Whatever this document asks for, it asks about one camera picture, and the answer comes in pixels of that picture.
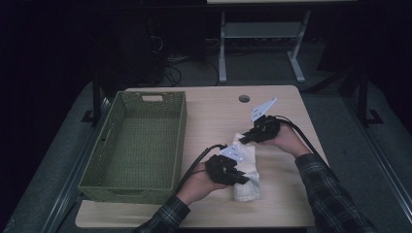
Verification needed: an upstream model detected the person's left hand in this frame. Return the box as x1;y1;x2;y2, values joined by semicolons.
176;161;229;206

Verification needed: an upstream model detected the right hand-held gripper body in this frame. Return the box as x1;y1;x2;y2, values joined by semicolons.
250;97;282;144

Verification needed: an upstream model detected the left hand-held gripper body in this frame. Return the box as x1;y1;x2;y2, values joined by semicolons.
205;144;246;186

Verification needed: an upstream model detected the black metal stand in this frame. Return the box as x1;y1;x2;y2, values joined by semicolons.
81;72;105;127
357;69;384;127

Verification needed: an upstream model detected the person's right hand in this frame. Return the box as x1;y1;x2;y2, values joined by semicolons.
264;124;313;159

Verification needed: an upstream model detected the left hand-held gripper cable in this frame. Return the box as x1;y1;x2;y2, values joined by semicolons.
175;144;228;192

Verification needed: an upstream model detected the green woven basket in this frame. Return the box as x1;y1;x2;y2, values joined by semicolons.
77;90;188;206

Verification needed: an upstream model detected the tangle of floor cables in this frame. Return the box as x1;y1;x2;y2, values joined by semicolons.
161;37;222;87

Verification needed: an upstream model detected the white desk frame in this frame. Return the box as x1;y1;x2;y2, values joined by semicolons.
207;0;358;84

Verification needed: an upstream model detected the white towel with brown print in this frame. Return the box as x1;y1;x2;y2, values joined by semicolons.
231;132;261;203

